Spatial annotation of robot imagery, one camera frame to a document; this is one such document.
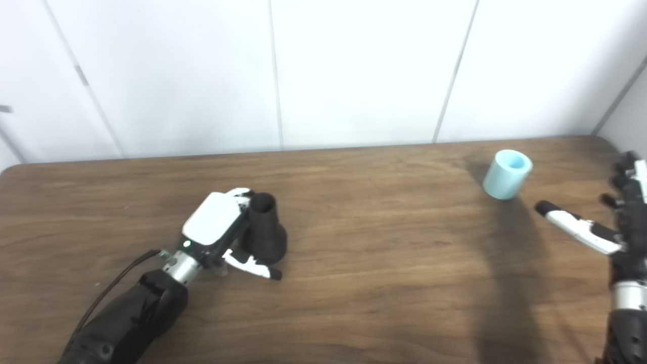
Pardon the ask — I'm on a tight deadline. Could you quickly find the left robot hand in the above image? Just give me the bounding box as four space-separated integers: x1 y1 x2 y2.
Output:
181 188 283 281

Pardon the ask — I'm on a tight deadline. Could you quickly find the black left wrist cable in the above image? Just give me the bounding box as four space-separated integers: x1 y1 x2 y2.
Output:
68 249 170 349

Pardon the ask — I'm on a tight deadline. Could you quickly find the black flared nozzle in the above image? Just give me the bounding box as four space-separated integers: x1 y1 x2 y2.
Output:
241 193 288 265

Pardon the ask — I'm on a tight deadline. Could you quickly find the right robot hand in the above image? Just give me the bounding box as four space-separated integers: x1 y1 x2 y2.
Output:
535 151 647 284

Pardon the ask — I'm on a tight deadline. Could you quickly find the light-blue hose piece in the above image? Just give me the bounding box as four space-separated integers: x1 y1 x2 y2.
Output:
482 149 533 200

